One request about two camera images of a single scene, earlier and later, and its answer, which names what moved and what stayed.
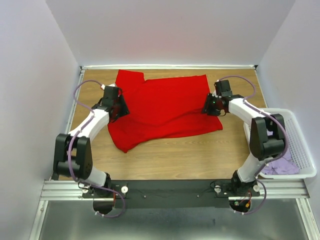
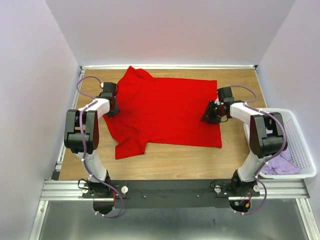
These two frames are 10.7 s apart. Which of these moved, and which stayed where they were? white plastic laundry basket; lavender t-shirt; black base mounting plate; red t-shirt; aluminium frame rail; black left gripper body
Moved: black left gripper body; red t-shirt
Stayed: aluminium frame rail; white plastic laundry basket; black base mounting plate; lavender t-shirt
